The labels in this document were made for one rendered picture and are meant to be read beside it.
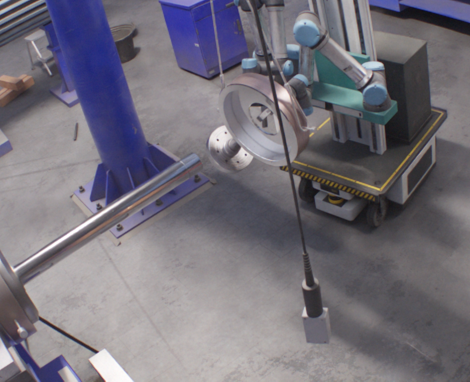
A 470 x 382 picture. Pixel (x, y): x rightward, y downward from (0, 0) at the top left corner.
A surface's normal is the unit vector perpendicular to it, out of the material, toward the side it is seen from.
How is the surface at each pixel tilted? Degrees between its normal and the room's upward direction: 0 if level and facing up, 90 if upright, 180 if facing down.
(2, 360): 0
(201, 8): 90
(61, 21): 90
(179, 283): 0
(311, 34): 84
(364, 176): 0
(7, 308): 74
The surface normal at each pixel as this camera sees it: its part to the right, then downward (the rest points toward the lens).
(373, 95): -0.09, 0.68
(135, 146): 0.69, 0.29
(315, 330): -0.31, 0.61
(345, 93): -0.22, -0.79
